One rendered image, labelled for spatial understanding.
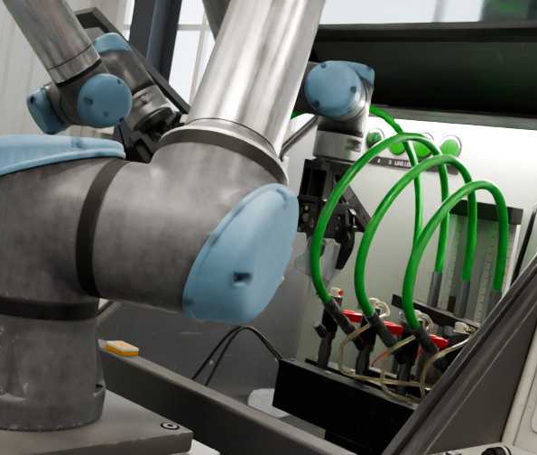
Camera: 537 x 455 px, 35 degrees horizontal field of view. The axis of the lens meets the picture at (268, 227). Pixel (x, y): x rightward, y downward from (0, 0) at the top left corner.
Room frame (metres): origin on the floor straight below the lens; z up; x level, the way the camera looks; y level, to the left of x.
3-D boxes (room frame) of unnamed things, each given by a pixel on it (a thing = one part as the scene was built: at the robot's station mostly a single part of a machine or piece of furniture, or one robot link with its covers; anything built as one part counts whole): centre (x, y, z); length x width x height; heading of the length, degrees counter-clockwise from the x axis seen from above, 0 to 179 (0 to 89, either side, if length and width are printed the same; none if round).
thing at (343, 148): (1.34, -0.09, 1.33); 0.08 x 0.08 x 0.05
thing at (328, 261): (1.33, -0.10, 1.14); 0.06 x 0.03 x 0.09; 135
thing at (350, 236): (1.34, -0.11, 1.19); 0.05 x 0.02 x 0.09; 45
